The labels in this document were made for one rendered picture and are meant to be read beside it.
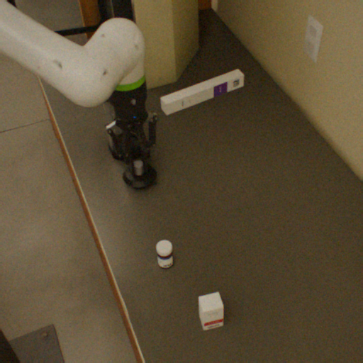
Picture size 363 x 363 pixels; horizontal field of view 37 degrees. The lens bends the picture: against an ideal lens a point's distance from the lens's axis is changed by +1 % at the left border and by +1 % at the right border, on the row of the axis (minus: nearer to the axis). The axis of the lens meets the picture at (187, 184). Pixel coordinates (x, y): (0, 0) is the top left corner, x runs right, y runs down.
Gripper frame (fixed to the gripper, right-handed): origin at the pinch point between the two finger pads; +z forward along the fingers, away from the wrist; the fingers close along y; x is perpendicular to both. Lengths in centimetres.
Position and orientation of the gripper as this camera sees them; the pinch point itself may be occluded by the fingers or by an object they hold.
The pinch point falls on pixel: (137, 160)
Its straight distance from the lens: 142.0
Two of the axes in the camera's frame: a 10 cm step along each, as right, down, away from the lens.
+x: 3.7, 6.7, -6.4
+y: -9.3, 3.0, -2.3
